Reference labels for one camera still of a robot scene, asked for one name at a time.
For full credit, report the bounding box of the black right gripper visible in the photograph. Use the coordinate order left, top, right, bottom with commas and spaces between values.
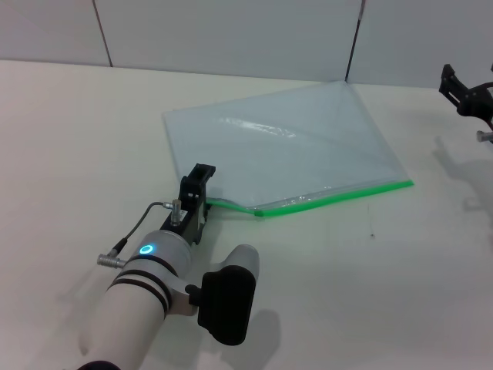
440, 64, 493, 130

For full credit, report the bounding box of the clear document bag green zip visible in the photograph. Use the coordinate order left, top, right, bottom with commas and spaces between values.
161, 80, 415, 219

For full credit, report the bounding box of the grey left wrist cable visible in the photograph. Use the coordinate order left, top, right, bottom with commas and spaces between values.
96, 197, 186, 268

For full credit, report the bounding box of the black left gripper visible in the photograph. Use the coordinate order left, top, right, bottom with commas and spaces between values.
161, 163, 217, 246

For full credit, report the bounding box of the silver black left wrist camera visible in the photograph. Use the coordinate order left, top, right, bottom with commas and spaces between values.
196, 244, 261, 347

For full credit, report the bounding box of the black vertical wall strip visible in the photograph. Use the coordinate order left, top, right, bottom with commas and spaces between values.
344, 0, 367, 84

